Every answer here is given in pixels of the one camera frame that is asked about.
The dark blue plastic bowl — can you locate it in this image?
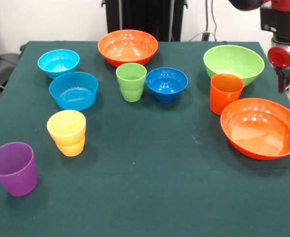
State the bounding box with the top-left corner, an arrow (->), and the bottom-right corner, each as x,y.
145,67 -> 189,103

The yellow plastic cup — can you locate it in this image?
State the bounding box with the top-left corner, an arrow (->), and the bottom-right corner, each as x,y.
46,110 -> 87,157

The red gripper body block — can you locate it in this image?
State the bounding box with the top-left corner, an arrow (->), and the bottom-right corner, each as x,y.
267,43 -> 290,70

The orange plastic bowl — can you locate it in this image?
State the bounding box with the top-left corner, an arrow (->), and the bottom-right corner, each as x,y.
97,29 -> 159,68
220,98 -> 290,160

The orange plastic cup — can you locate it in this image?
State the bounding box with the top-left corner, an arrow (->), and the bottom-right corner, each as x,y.
210,73 -> 245,116

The green plastic bowl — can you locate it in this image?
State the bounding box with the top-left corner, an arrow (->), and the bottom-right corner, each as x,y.
203,44 -> 265,87

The green plastic cup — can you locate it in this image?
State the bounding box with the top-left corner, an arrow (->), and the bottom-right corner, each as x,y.
115,63 -> 147,103

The light blue plastic bowl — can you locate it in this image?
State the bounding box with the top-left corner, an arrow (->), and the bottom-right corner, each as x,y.
37,49 -> 80,79

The purple plastic cup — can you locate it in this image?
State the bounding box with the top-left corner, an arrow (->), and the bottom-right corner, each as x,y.
0,142 -> 38,198

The blue ribbed plastic bowl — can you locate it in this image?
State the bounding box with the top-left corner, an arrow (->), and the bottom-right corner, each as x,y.
49,71 -> 99,112

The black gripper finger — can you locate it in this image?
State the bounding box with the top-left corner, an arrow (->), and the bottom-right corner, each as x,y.
277,67 -> 285,93

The dark green tablecloth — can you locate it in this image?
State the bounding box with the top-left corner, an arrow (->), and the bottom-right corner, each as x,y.
0,40 -> 290,237

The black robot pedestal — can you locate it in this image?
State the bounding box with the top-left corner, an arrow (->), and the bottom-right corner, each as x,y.
101,0 -> 188,42

